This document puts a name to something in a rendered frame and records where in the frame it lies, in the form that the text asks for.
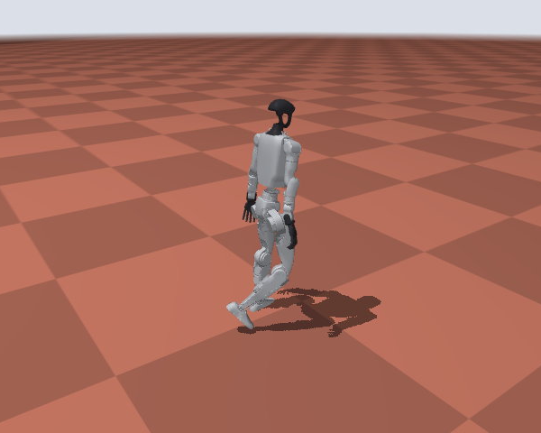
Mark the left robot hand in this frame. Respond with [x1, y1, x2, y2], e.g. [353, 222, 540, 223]
[243, 192, 257, 223]

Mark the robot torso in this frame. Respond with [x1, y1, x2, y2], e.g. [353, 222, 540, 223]
[255, 128, 294, 221]

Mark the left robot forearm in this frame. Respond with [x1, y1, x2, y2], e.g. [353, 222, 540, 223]
[247, 167, 258, 199]

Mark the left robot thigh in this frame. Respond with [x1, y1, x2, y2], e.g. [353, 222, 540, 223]
[251, 203, 275, 266]

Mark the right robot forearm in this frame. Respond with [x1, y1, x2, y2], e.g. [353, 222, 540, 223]
[282, 178, 299, 222]

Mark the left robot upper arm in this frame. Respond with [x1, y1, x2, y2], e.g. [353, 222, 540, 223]
[250, 134, 261, 174]

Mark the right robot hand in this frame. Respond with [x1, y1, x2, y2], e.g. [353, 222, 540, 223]
[283, 214, 298, 249]

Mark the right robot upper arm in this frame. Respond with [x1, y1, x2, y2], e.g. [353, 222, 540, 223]
[283, 139, 301, 187]

